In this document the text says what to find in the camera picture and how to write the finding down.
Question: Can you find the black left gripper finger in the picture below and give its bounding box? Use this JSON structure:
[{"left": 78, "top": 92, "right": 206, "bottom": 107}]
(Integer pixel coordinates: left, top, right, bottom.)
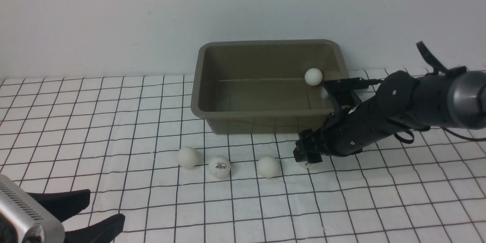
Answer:
[
  {"left": 28, "top": 189, "right": 91, "bottom": 222},
  {"left": 64, "top": 214, "right": 125, "bottom": 243}
]

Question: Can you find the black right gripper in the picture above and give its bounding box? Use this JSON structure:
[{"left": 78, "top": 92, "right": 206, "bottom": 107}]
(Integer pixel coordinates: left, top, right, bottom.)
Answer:
[{"left": 293, "top": 110, "right": 380, "bottom": 165}]

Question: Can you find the plain white ping-pong ball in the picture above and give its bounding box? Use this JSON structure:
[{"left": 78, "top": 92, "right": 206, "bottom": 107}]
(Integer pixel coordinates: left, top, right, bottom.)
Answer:
[{"left": 256, "top": 155, "right": 281, "bottom": 178}]

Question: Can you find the white ping-pong ball red logo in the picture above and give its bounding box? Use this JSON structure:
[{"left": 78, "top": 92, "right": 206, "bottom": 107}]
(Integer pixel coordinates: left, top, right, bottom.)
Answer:
[{"left": 208, "top": 155, "right": 231, "bottom": 179}]

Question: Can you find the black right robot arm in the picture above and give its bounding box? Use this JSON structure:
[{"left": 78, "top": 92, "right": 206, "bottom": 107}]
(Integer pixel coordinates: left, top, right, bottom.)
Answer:
[{"left": 293, "top": 68, "right": 485, "bottom": 164}]

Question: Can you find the olive green plastic bin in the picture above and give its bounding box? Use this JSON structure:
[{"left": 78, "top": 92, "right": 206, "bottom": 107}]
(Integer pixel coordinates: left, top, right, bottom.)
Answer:
[{"left": 191, "top": 39, "right": 349, "bottom": 134}]

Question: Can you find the white black grid tablecloth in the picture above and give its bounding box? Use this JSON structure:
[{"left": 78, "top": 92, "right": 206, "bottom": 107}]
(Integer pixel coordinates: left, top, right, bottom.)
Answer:
[{"left": 0, "top": 75, "right": 486, "bottom": 243}]

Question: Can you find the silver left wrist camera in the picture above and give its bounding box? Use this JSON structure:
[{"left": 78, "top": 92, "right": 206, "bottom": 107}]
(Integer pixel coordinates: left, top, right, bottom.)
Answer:
[{"left": 0, "top": 174, "right": 65, "bottom": 243}]

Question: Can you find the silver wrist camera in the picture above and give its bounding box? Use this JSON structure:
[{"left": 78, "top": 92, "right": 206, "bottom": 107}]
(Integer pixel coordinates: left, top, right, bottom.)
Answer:
[
  {"left": 0, "top": 174, "right": 65, "bottom": 243},
  {"left": 321, "top": 77, "right": 369, "bottom": 114}
]

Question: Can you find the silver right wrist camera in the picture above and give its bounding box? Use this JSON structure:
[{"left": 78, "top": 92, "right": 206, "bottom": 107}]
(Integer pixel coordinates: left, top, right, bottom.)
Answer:
[{"left": 321, "top": 77, "right": 369, "bottom": 114}]

